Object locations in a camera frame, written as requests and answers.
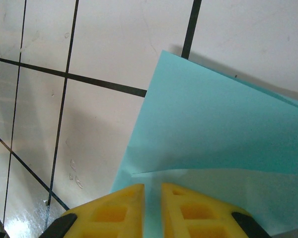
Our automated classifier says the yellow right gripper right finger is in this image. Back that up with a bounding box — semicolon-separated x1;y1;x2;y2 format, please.
161;182;274;238

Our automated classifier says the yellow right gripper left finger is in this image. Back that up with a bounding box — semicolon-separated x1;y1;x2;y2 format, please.
41;183;146;238

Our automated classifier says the light blue paper sheet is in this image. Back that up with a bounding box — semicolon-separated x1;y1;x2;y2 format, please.
110;49;298;238

